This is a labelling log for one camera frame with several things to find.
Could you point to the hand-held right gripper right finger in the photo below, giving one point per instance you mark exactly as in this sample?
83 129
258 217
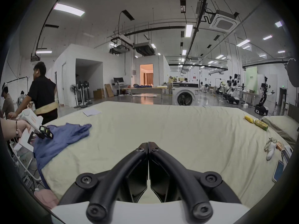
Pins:
186 183

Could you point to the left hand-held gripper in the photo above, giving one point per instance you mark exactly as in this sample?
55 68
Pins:
29 122

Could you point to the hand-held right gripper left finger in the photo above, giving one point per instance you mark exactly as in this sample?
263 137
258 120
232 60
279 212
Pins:
109 183

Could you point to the dark blue shirt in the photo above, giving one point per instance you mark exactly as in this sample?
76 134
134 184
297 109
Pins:
58 140

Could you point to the person's left forearm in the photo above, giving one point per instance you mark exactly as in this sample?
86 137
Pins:
7 129

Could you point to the person's left hand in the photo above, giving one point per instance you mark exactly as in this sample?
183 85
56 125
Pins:
23 128

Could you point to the bed with beige sheet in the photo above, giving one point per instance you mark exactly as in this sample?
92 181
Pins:
186 134

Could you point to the white paper sheet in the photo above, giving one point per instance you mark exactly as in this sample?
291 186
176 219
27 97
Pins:
91 112

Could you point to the group of standing fans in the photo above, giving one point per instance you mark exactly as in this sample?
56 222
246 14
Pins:
80 93

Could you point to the person's body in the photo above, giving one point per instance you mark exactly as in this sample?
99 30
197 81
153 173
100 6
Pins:
46 197

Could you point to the flat brown carton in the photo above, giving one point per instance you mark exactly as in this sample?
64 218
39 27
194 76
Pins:
109 90

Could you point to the monitor on stand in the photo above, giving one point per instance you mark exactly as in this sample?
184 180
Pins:
118 81

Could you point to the white washing machine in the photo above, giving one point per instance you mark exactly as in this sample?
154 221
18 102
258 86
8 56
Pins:
185 94

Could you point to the yellow snack packet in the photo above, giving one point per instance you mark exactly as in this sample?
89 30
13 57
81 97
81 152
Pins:
248 119

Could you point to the white sock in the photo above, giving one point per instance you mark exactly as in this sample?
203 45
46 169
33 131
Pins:
271 152

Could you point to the smartphone with pale case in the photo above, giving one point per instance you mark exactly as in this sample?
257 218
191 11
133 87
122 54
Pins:
278 170

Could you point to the green snack packet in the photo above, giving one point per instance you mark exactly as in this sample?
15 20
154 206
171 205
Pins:
261 124

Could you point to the key bunch with orange tag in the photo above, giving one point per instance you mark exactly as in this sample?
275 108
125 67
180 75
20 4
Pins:
275 145

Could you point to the long wooden table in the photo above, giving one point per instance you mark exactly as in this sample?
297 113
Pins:
144 90

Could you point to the white humanoid robot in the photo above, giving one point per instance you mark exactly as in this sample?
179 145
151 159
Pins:
233 89

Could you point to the white table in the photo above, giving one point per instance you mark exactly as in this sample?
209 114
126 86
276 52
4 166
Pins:
248 94

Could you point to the beige pillow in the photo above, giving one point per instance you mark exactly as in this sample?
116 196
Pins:
281 125

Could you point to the black wheeled robot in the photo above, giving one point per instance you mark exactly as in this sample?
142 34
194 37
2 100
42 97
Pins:
262 100

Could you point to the grey padded headboard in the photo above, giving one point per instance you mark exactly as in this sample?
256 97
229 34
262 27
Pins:
293 112

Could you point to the black studio softbox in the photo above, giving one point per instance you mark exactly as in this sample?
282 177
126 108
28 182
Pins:
293 71

